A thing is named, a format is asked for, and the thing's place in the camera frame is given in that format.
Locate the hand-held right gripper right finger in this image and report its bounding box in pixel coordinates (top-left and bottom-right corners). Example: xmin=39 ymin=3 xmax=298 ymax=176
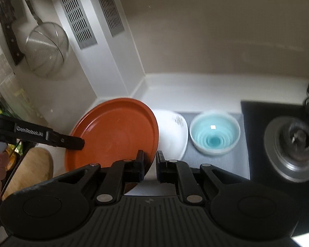
xmin=156 ymin=150 xmax=222 ymax=203

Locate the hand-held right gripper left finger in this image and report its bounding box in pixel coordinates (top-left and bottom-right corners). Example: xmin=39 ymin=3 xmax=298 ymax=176
xmin=80 ymin=150 xmax=146 ymax=203

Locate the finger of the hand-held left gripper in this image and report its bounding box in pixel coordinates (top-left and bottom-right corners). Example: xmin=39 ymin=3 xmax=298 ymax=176
xmin=48 ymin=131 xmax=85 ymax=151

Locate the orange plate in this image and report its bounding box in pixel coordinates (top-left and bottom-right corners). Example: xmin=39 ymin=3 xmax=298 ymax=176
xmin=64 ymin=97 xmax=159 ymax=179

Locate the white patterned plate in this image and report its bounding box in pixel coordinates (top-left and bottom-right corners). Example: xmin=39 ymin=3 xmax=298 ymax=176
xmin=152 ymin=110 xmax=189 ymax=161

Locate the wooden cutting board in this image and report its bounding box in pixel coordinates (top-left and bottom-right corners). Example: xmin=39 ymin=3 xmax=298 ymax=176
xmin=2 ymin=148 xmax=54 ymax=201

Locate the grey mat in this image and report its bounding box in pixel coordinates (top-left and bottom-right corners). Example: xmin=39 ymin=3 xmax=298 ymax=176
xmin=176 ymin=112 xmax=250 ymax=181

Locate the light blue bowl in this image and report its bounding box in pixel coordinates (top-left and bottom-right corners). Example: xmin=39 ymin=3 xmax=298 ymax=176
xmin=190 ymin=111 xmax=241 ymax=155

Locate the metal mesh strainer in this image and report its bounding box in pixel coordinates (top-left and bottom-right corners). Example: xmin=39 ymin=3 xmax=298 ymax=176
xmin=15 ymin=0 xmax=69 ymax=77

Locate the black gas stove top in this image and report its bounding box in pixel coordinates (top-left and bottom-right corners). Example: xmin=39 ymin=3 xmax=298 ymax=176
xmin=241 ymin=100 xmax=309 ymax=196

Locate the kitchen knife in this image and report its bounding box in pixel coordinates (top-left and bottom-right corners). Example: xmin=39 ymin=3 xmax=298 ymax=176
xmin=0 ymin=0 xmax=25 ymax=66

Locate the metal vent grille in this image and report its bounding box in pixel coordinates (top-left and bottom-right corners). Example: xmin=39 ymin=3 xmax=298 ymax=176
xmin=52 ymin=0 xmax=97 ymax=50
xmin=91 ymin=0 xmax=125 ymax=37

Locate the silver gas burner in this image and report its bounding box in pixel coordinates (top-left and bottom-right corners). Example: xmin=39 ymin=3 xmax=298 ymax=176
xmin=264 ymin=116 xmax=309 ymax=183

